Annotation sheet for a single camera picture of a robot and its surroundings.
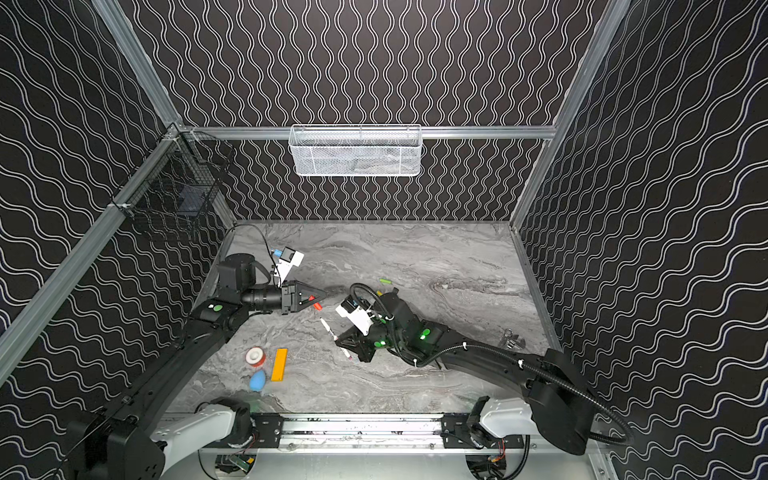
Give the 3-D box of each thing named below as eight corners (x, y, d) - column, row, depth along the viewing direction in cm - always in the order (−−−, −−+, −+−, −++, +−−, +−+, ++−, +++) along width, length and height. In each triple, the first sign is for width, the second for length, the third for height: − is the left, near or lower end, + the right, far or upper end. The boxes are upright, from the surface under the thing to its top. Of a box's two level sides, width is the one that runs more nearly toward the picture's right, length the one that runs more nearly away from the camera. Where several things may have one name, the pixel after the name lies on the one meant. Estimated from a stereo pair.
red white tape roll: (244, 367, 86) (242, 364, 85) (250, 349, 90) (247, 346, 88) (263, 367, 86) (260, 364, 85) (268, 349, 90) (265, 346, 88)
